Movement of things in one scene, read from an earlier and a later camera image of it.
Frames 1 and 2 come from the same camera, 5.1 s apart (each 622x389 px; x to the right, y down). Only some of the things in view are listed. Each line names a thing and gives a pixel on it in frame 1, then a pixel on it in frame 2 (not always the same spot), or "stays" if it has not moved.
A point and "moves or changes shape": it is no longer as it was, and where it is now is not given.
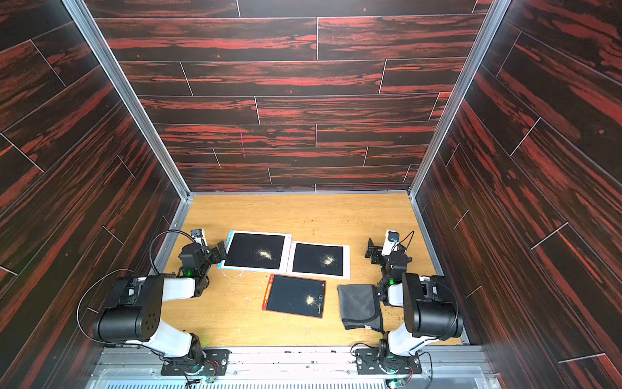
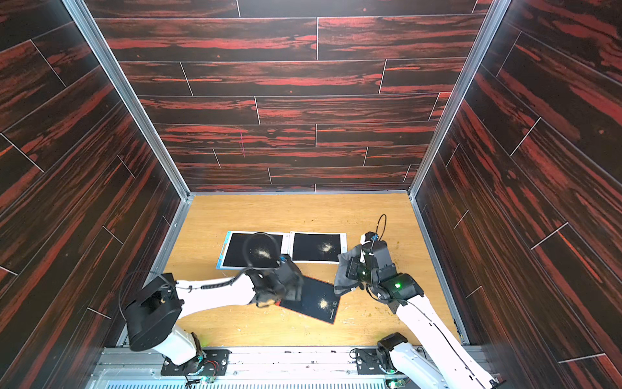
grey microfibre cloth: [359, 307] → [342, 283]
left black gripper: [221, 250] → [296, 291]
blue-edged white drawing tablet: [257, 251] stays
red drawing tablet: [295, 296] moves or changes shape
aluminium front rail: [140, 367] stays
